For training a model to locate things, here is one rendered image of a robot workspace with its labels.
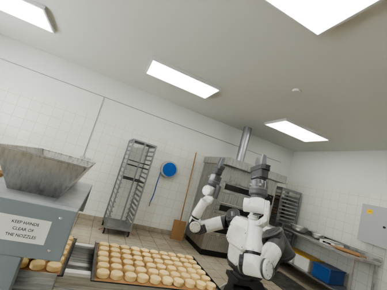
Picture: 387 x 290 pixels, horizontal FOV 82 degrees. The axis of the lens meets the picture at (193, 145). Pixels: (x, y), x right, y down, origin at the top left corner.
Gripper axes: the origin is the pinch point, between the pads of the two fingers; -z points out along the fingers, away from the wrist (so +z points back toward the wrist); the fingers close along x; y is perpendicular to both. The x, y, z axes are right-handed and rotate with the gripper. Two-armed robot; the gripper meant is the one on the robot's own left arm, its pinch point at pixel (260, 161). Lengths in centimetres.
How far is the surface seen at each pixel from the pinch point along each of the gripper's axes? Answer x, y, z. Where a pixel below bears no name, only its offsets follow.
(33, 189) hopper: 2, -91, 38
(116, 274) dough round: 17, -53, 62
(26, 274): 13, -84, 66
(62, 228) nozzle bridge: -7, -76, 48
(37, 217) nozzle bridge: -8, -84, 46
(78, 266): 34, -69, 64
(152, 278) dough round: 18, -38, 62
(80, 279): 19, -66, 66
